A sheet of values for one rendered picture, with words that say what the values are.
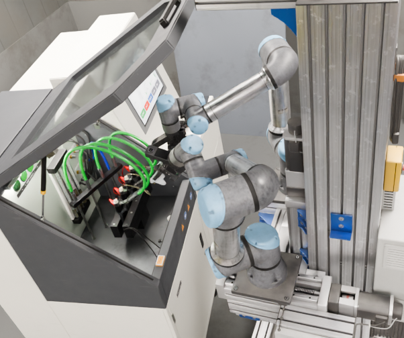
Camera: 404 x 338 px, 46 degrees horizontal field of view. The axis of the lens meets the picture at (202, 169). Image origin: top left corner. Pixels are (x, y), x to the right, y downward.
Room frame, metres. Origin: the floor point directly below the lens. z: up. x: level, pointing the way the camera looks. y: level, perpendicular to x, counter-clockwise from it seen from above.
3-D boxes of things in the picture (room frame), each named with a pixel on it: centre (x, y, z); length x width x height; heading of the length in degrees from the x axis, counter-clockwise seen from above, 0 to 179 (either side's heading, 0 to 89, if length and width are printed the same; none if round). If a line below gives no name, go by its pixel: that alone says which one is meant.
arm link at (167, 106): (1.68, 0.08, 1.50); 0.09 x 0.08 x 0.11; 93
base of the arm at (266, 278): (1.14, -0.15, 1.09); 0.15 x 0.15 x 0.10
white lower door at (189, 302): (1.58, 0.18, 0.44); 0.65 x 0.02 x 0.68; 161
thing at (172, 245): (1.59, 0.19, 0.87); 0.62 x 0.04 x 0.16; 161
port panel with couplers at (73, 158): (1.98, 0.59, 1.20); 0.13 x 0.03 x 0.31; 161
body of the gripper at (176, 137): (1.68, 0.08, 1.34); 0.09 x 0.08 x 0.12; 71
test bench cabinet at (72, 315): (1.68, 0.45, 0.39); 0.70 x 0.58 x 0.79; 161
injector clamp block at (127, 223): (1.78, 0.38, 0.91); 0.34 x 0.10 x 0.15; 161
